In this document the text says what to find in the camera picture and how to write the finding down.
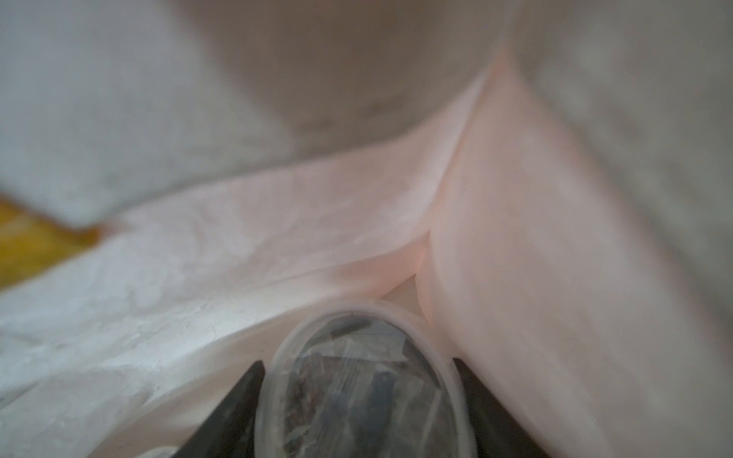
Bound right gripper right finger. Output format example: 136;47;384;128
454;358;550;458

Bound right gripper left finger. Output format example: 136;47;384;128
172;361;265;458

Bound white canvas bag yellow handles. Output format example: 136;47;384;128
1;1;732;457

